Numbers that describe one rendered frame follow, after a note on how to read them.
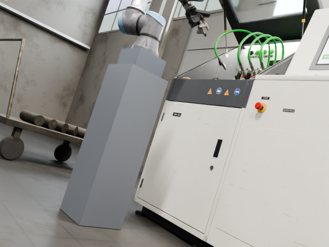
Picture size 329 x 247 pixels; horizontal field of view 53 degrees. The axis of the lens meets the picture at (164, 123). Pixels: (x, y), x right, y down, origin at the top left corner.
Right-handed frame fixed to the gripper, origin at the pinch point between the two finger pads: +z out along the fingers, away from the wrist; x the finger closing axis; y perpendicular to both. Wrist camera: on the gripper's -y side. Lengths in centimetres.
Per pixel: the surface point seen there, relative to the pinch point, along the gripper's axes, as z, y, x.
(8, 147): -6, 162, -75
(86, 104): -204, 70, -586
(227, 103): 56, 26, 27
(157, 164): 65, 69, -17
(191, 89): 33.6, 31.3, 2.4
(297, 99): 75, 10, 61
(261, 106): 69, 21, 48
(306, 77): 67, 2, 64
